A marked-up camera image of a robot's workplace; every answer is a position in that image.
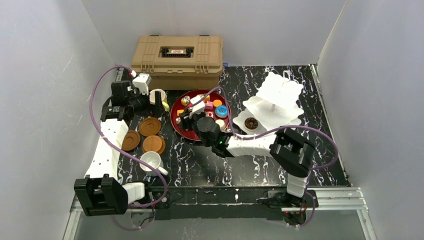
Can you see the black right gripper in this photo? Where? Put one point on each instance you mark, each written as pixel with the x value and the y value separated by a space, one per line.
pixel 187 120

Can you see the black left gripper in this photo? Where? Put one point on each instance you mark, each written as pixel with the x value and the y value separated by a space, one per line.
pixel 151 101

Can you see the white round cake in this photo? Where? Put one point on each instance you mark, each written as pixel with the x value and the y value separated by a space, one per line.
pixel 221 123

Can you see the chocolate donut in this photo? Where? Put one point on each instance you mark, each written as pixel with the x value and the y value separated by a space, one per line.
pixel 251 123

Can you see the white three-tier cake stand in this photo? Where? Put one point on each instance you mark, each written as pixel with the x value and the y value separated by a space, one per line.
pixel 274 105

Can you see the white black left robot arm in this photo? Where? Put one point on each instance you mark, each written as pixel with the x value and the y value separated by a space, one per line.
pixel 99 191

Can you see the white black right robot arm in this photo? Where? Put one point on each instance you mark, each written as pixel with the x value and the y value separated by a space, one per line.
pixel 292 151

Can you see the pale yellow mug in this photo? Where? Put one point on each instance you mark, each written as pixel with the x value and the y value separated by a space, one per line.
pixel 159 96

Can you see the brown wooden coaster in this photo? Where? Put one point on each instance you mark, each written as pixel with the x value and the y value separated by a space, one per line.
pixel 149 126

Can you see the yellow triangular cake slice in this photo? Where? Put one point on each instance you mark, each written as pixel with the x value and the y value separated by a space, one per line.
pixel 185 100

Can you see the pink rectangular cake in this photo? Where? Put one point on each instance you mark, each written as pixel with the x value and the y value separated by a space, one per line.
pixel 209 105

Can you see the round red tray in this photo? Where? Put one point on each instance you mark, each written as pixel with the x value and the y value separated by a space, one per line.
pixel 191 135

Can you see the light wooden coaster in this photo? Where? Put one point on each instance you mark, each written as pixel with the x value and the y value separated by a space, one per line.
pixel 154 143

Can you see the orange round cookie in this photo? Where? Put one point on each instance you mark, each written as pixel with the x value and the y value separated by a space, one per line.
pixel 217 103

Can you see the blue frosted donut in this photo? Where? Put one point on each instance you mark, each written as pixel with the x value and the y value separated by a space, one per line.
pixel 221 111

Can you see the dark brown coaster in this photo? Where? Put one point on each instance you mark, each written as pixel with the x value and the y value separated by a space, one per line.
pixel 131 141

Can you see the white mug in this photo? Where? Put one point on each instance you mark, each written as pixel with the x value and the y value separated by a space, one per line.
pixel 154 160

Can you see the tan plastic toolbox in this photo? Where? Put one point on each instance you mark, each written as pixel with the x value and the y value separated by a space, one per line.
pixel 180 62

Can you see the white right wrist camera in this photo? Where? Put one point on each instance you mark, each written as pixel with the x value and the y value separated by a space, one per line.
pixel 196 105

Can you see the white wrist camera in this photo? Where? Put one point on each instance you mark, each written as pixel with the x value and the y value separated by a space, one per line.
pixel 140 82
pixel 196 105

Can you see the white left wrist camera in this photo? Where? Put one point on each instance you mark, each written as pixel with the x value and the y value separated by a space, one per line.
pixel 140 82

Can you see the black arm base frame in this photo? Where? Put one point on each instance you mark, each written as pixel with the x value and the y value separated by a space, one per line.
pixel 224 202

